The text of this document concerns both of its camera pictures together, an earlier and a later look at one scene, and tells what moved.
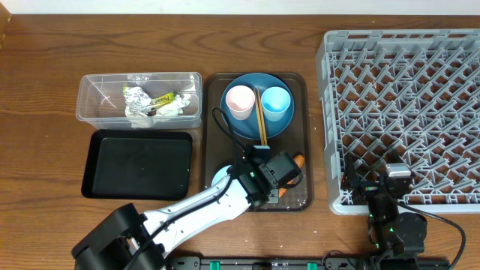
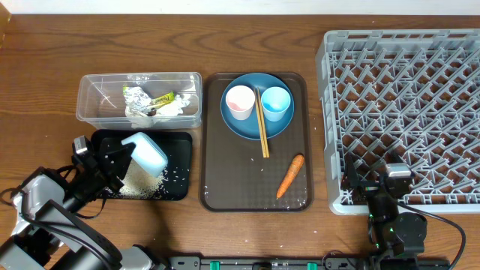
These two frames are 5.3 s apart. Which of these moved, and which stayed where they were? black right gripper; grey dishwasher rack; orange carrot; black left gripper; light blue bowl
Moved: light blue bowl; black left gripper
Stayed: orange carrot; black right gripper; grey dishwasher rack
